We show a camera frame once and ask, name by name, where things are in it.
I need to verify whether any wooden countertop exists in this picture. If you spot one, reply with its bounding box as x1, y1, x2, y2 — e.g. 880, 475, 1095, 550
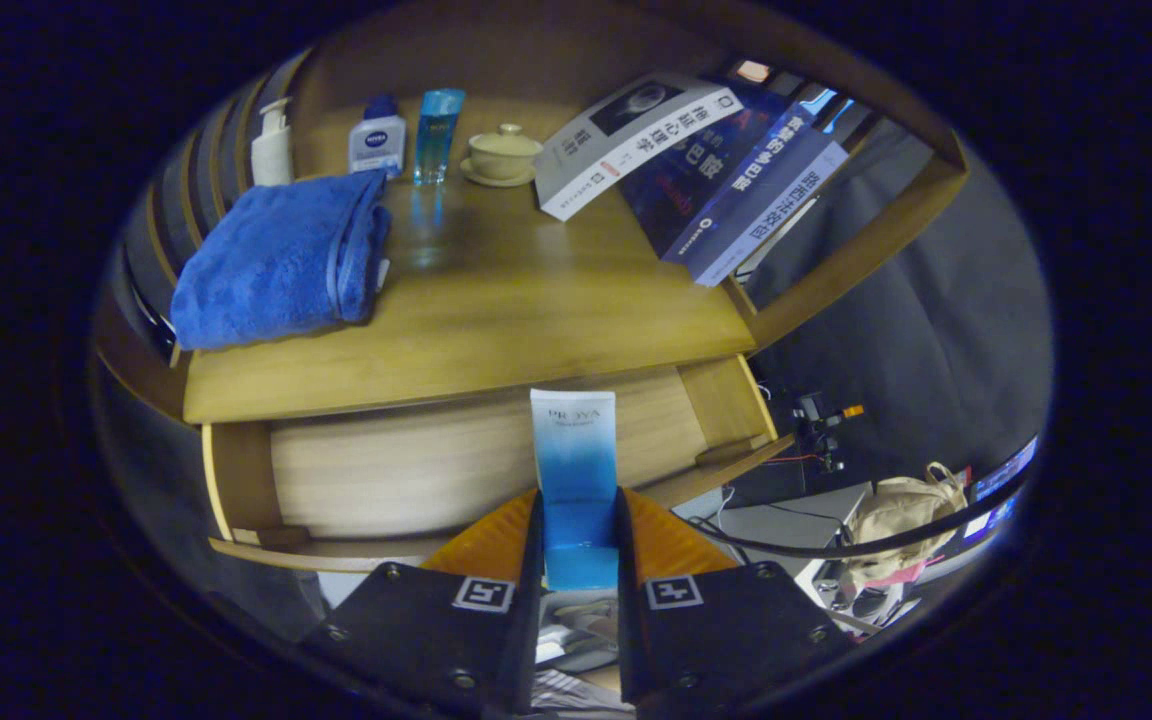
181, 95, 759, 426

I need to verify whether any white bottle with blue cap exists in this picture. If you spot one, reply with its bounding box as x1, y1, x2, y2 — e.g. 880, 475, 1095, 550
348, 94, 408, 179

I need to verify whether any beige bag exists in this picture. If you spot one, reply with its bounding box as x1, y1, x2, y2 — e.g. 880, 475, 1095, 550
841, 462, 969, 591

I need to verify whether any blue folded towel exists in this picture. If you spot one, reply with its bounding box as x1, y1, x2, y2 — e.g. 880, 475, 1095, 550
170, 170, 394, 351

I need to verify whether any blue and white tube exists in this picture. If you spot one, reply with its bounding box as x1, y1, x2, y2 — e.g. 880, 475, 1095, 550
530, 388, 621, 591

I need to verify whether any wooden cabinet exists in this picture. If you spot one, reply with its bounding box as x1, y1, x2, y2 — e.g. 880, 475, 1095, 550
91, 0, 972, 576

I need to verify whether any computer monitor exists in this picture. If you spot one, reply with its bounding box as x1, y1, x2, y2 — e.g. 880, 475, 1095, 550
966, 435, 1040, 541

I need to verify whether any thick black cable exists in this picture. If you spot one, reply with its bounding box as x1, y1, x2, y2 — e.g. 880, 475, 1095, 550
681, 470, 1032, 561

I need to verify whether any clear blue bottle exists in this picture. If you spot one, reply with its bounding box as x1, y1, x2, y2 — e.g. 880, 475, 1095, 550
413, 88, 467, 187

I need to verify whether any white book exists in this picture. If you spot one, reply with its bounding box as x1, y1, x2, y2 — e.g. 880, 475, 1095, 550
533, 72, 745, 222

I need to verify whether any beige lidded teacup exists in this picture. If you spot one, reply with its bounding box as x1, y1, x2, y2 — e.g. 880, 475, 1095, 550
460, 123, 545, 189

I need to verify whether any black and orange device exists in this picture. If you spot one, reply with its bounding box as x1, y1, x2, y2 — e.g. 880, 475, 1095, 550
786, 392, 867, 476

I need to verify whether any dark blue book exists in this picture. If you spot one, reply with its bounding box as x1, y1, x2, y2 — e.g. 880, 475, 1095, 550
619, 78, 819, 266

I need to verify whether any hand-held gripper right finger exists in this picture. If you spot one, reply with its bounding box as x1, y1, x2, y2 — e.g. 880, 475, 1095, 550
616, 486, 852, 716

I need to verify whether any pale lavender book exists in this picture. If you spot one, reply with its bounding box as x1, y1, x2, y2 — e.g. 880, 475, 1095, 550
691, 125, 850, 288

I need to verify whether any white pump bottle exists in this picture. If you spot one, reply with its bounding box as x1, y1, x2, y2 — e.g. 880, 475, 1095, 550
250, 97, 295, 188

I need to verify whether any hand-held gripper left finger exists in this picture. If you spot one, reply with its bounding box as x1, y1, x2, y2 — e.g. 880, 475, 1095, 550
298, 488, 545, 716

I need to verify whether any wooden drawer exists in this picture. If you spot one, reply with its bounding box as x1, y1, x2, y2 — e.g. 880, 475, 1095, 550
201, 355, 797, 574

